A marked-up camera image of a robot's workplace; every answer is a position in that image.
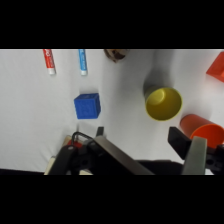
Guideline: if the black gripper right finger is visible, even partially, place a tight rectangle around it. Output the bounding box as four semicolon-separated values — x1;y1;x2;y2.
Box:
167;126;208;176

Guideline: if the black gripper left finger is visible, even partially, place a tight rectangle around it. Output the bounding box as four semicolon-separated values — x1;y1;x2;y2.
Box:
85;126;155;176

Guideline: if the brown tiger toy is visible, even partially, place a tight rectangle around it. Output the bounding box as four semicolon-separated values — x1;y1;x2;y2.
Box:
103;49;129;64

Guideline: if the orange plastic cup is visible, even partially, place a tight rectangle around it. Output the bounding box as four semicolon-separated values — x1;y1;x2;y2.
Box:
179;113;224;150

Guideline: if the blue cube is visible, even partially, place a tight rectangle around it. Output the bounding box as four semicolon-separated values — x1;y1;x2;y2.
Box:
73;92;102;120

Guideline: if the yellow plastic cup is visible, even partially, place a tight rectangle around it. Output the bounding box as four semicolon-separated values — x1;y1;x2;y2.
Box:
143;85;184;122

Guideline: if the red orange block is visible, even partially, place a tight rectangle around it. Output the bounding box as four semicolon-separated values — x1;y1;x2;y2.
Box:
205;51;224;84

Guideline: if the blue marker pen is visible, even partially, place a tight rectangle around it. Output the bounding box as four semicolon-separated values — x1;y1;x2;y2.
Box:
78;49;89;76

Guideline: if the red marker pen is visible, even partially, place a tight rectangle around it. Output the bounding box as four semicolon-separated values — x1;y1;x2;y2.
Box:
42;49;57;76

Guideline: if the black cable loop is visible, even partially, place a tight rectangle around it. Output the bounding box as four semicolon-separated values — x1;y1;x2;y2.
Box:
71;131;93;148

